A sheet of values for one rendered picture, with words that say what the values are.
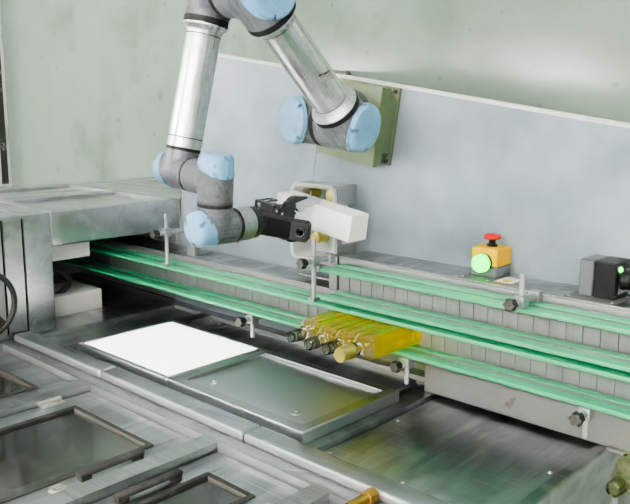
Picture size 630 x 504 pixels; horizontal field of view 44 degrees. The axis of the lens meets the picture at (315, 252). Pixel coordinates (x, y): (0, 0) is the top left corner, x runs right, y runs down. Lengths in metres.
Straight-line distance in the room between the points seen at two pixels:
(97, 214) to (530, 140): 1.40
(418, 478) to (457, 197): 0.75
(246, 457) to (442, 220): 0.80
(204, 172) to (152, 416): 0.61
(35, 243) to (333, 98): 1.13
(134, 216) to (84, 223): 0.19
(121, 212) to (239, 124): 0.50
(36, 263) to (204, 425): 0.95
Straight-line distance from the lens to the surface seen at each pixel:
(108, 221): 2.64
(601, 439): 1.81
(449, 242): 2.03
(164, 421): 1.86
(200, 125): 1.71
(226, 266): 2.44
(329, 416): 1.76
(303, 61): 1.71
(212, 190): 1.60
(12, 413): 2.02
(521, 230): 1.93
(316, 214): 1.82
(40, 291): 2.55
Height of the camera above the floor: 2.43
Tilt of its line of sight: 46 degrees down
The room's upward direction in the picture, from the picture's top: 101 degrees counter-clockwise
